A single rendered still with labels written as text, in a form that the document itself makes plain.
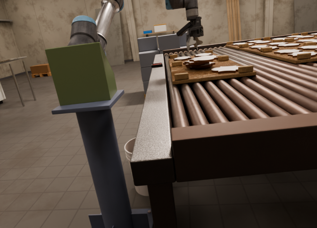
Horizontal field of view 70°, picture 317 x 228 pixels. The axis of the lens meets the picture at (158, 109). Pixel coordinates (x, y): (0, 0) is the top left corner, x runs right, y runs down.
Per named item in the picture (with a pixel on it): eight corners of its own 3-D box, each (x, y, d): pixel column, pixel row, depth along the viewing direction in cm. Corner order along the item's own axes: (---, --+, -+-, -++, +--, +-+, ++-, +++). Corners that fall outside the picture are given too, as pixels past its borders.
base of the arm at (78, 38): (56, 49, 100) (59, 32, 104) (74, 69, 113) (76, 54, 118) (89, 43, 98) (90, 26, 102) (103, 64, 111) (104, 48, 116)
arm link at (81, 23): (65, 33, 105) (68, 12, 111) (76, 52, 117) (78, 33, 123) (90, 30, 104) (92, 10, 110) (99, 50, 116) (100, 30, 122)
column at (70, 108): (79, 263, 125) (31, 115, 97) (102, 211, 160) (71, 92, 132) (147, 263, 120) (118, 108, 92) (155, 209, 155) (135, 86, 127)
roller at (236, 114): (244, 150, 50) (243, 130, 48) (178, 56, 234) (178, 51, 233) (266, 147, 49) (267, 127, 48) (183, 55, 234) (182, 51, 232)
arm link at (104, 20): (73, 47, 116) (103, -21, 140) (83, 65, 130) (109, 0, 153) (95, 50, 115) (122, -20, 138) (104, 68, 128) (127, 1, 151)
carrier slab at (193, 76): (172, 84, 97) (172, 81, 97) (171, 69, 136) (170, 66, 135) (256, 75, 95) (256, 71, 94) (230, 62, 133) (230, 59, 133)
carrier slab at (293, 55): (295, 63, 107) (296, 54, 106) (260, 54, 146) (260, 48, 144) (372, 54, 105) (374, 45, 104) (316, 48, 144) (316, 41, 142)
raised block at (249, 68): (238, 73, 95) (238, 67, 94) (237, 72, 97) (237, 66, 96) (253, 71, 94) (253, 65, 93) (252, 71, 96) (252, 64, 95)
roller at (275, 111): (290, 146, 49) (291, 125, 48) (188, 55, 234) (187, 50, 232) (313, 143, 49) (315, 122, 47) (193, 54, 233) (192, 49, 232)
